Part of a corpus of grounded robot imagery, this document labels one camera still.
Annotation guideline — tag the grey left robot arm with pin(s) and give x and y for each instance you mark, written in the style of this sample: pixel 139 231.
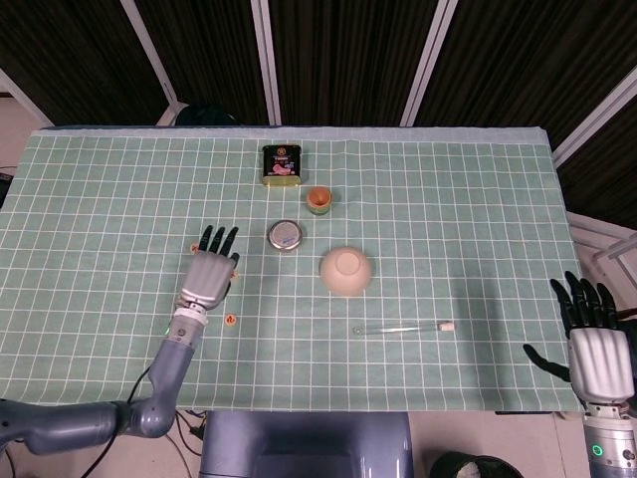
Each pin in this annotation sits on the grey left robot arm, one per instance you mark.
pixel 169 358

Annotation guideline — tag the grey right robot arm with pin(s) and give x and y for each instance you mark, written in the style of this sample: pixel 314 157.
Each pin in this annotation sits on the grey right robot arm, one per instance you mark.
pixel 612 448

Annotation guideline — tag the white partition frame bar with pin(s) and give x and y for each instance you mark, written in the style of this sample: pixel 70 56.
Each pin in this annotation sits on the white partition frame bar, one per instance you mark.
pixel 20 98
pixel 267 60
pixel 429 60
pixel 597 118
pixel 150 50

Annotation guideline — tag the round metal tin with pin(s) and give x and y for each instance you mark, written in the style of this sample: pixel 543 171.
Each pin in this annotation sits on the round metal tin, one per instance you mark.
pixel 285 235

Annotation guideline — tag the glass test tube white stopper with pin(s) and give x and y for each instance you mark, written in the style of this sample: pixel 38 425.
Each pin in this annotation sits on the glass test tube white stopper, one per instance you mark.
pixel 398 329

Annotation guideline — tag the beige upturned bowl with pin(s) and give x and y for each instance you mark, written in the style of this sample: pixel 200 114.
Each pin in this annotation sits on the beige upturned bowl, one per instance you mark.
pixel 346 271

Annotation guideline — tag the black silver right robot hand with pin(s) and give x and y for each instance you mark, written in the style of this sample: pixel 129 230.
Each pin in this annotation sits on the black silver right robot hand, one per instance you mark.
pixel 599 366

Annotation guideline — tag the white metal frame rack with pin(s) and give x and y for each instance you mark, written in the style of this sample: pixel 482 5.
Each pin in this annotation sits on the white metal frame rack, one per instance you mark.
pixel 602 244

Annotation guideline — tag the small orange jar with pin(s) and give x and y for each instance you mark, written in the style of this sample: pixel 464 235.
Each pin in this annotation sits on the small orange jar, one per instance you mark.
pixel 319 200

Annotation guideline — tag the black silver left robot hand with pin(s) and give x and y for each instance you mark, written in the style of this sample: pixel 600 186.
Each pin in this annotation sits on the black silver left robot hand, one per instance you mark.
pixel 206 279

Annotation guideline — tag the black waste bin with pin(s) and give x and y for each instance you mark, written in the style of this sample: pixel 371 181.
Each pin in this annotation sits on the black waste bin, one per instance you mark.
pixel 473 468

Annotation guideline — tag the black luncheon meat tin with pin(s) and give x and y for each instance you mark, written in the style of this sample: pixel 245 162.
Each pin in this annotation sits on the black luncheon meat tin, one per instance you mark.
pixel 281 164

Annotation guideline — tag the green checked tablecloth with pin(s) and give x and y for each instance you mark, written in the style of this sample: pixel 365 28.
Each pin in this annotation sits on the green checked tablecloth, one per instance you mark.
pixel 348 368

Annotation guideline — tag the black chair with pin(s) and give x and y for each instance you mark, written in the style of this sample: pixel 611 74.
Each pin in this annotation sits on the black chair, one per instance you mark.
pixel 206 114

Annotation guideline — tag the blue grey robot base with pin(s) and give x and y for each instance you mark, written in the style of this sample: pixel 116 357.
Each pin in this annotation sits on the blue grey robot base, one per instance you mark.
pixel 303 443

